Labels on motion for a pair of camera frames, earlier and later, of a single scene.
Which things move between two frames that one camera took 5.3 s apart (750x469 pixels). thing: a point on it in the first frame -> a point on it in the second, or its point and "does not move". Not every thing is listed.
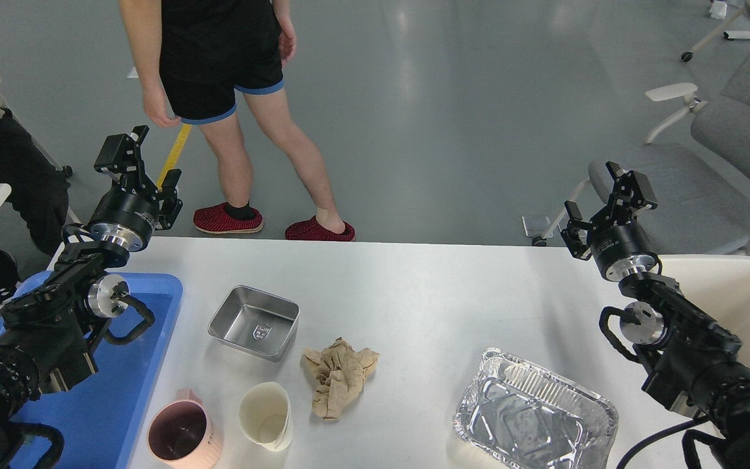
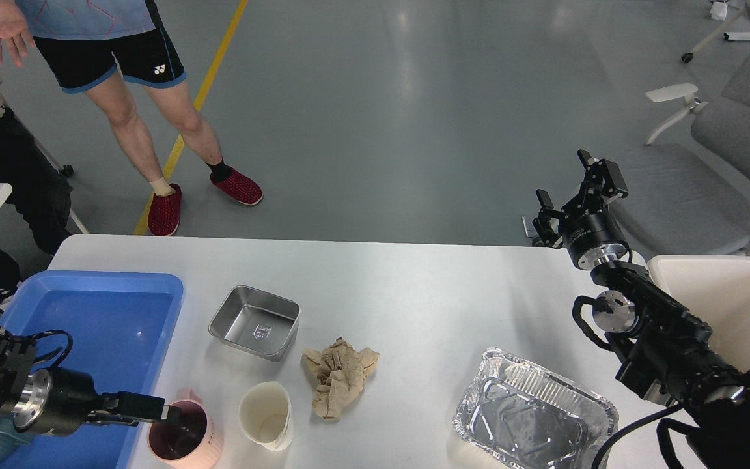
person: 194,58 -> 97,46
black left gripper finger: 121,154 -> 135,408
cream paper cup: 265,415 does not move
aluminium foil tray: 523,416 does not move
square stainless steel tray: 256,321 does not move
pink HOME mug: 181,434 does not move
